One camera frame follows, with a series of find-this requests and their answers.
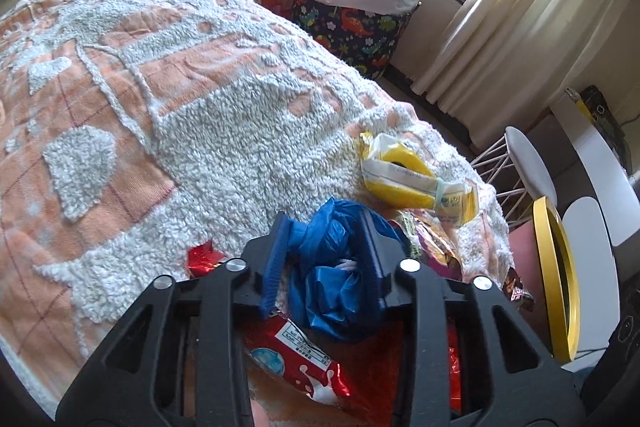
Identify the blue plastic bag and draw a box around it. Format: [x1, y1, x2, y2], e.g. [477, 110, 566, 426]
[287, 198, 407, 344]

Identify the purple snack wrapper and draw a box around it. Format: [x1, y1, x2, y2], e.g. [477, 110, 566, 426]
[399, 211, 465, 279]

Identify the yellow rimmed trash bin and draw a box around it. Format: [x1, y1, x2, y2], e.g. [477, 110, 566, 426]
[532, 196, 582, 364]

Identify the cream curtain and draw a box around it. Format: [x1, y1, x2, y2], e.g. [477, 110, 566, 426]
[410, 0, 640, 148]

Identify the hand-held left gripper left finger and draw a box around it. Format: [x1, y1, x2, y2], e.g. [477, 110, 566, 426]
[55, 213, 301, 427]

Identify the red foil wrapper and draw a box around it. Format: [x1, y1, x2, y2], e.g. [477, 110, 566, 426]
[186, 243, 227, 279]

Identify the yellow and white packet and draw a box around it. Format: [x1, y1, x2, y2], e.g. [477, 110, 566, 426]
[359, 131, 482, 226]

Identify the white vanity desk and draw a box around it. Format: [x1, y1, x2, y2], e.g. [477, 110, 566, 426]
[549, 93, 640, 249]

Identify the white round stool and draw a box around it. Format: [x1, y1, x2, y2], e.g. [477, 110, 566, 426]
[470, 126, 560, 229]

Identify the red snack packet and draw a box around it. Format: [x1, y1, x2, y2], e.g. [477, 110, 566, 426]
[239, 316, 352, 409]

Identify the orange and white tufted blanket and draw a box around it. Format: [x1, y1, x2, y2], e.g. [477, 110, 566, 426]
[0, 0, 516, 427]

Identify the dinosaur print laundry basket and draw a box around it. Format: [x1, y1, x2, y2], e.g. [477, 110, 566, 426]
[291, 0, 414, 81]

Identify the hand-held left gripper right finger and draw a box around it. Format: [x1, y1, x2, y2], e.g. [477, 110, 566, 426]
[356, 209, 586, 427]

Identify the brown chocolate bar wrapper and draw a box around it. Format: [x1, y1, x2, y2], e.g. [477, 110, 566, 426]
[501, 266, 537, 314]

